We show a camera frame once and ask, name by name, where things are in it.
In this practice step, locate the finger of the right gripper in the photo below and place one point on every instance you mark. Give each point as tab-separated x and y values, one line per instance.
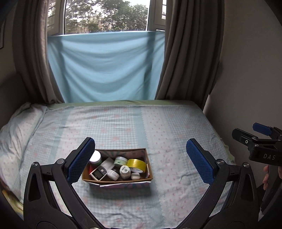
272	132
245	138

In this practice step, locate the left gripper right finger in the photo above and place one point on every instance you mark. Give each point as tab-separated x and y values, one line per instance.
231	198

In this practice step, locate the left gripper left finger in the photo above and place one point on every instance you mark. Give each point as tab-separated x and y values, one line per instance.
50	201

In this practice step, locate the red and white carton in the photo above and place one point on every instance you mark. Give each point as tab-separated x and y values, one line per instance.
88	169

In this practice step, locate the white remote control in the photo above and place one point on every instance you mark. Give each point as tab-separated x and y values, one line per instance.
101	171

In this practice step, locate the green jar white lid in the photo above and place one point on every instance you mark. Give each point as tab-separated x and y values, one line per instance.
96	158

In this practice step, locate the black white cosmetic jar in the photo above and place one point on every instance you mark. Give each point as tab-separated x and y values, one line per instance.
113	175

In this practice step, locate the light green mud film jar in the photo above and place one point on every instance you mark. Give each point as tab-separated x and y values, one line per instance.
120	161

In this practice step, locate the white pill bottle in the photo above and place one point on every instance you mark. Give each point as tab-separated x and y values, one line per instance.
125	172

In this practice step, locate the white earbuds case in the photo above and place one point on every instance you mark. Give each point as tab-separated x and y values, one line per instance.
135	176

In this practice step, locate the yellow tape roll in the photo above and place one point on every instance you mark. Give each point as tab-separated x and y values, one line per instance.
136	165

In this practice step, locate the person's right hand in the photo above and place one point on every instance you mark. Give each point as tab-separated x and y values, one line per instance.
266	177

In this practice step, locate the open cardboard box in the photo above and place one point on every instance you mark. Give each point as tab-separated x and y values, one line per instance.
119	168

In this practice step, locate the patterned pillow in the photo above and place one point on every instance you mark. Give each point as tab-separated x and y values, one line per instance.
15	136

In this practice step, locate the patterned bed sheet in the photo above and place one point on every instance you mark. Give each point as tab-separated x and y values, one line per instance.
48	134

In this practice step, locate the right brown curtain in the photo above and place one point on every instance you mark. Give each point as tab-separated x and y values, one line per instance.
193	41

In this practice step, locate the brown curtain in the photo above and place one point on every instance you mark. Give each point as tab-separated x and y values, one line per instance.
193	41
30	52

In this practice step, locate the light blue hanging cloth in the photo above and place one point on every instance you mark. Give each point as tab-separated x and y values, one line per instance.
107	66

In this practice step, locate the left brown curtain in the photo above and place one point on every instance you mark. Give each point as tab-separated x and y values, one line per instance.
30	52

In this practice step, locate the window with white frame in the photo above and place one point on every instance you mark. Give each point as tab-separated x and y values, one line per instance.
75	17

